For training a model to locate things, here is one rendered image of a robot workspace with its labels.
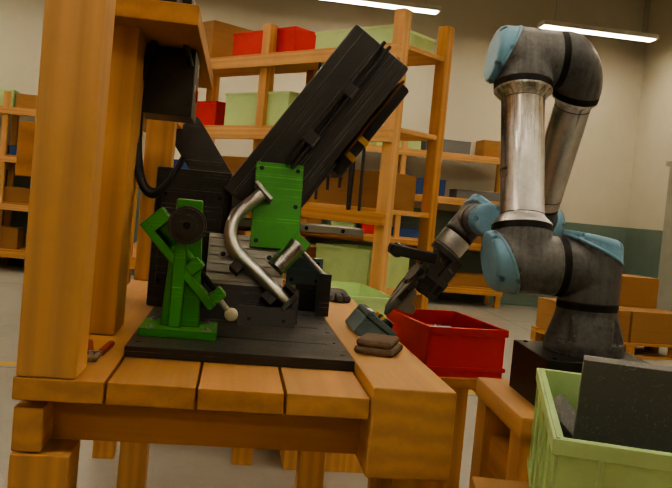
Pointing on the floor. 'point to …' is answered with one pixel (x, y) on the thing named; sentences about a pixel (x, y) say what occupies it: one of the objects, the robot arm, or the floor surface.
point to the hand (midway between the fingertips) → (386, 308)
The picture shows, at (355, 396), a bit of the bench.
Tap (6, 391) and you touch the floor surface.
